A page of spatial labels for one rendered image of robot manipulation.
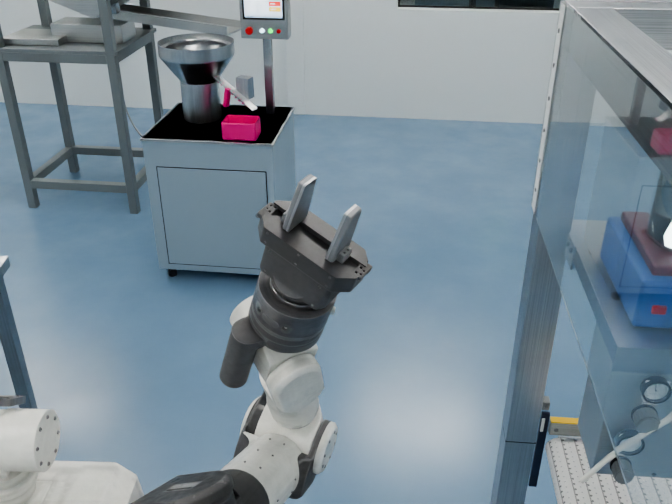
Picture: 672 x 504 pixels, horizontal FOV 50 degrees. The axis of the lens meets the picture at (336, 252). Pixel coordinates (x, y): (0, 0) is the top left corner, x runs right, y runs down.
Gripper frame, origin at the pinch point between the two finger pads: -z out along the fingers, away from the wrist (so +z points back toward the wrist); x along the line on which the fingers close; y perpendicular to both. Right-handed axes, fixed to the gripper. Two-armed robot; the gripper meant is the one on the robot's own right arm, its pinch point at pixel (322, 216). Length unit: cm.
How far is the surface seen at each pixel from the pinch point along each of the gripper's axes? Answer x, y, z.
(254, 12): 149, 212, 129
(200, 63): 152, 180, 146
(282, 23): 137, 217, 130
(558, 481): -46, 41, 64
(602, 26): -9.1, 47.8, -9.7
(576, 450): -46, 50, 64
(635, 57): -15.3, 33.5, -14.2
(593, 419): -39, 30, 33
